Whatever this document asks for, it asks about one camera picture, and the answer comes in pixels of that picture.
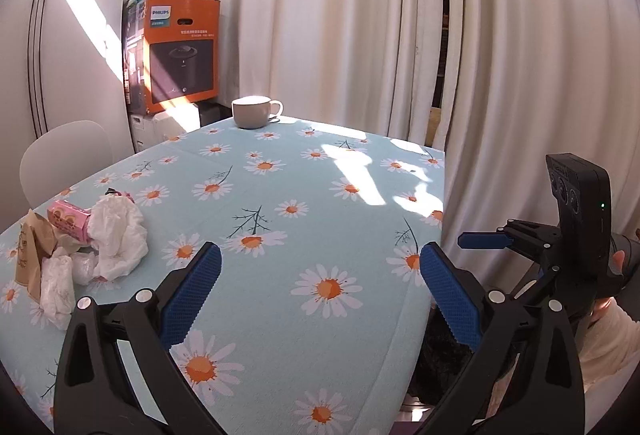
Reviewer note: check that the pink packet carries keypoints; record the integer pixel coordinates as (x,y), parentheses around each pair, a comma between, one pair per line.
(67,220)

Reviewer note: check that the clear plastic wad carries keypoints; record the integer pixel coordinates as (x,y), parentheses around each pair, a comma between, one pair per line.
(84,267)

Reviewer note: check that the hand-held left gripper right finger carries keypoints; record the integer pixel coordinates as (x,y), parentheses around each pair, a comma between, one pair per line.
(450,300)

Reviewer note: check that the floral light blue tablecloth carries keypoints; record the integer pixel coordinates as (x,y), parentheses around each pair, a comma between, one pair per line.
(300,215)

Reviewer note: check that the orange appliance box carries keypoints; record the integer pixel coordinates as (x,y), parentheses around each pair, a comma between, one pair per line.
(182,65)

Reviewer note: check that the person's right hand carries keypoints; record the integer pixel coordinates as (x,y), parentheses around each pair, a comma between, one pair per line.
(620,261)

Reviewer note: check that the white wardrobe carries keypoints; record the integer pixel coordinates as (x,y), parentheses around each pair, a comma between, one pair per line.
(75,65)

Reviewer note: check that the white cardboard box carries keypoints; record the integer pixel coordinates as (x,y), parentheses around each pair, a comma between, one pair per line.
(150,130)

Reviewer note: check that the white plastic wrapper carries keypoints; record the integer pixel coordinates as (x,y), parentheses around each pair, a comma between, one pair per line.
(56,295)

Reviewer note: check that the brown paper bag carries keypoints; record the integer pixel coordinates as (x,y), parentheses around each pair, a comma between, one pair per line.
(30,255)

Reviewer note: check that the crumpled white plastic bag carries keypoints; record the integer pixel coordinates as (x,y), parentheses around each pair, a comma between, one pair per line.
(120,235)

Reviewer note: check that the person's right forearm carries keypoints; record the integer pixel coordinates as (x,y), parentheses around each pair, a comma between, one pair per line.
(610,345)

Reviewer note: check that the white chair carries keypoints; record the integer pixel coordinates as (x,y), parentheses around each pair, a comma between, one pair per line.
(60,155)

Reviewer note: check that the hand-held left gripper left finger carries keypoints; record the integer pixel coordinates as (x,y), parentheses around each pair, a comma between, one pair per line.
(192,295)

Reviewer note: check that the black plastic bag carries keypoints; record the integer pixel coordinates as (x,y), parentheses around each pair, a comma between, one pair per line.
(440,355)

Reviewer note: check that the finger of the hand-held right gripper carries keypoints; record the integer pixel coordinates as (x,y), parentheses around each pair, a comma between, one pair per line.
(482,240)
(527,282)

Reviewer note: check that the white curtain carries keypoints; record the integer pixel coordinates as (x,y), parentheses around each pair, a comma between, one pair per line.
(325,15)
(525,65)

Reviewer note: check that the white cup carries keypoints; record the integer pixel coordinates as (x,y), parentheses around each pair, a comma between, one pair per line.
(252,115)

